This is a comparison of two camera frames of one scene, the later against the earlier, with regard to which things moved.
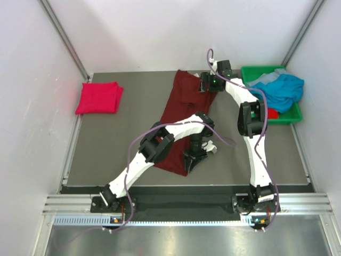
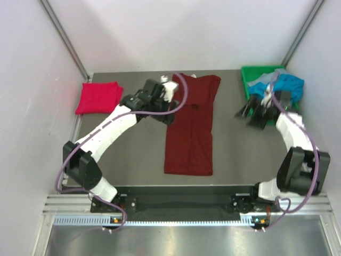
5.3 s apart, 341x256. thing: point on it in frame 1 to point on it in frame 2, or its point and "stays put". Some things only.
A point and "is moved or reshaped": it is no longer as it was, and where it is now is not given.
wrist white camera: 214,65 to 267,98
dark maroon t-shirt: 187,100 is moved or reshaped
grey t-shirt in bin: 267,77 stays put
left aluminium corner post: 62,31 stays put
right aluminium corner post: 302,33 stays put
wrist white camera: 209,146 to 169,87
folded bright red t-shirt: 99,97 stays put
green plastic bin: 293,114 stays put
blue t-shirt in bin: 281,93 stays put
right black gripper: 205,78 to 253,104
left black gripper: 197,157 to 168,119
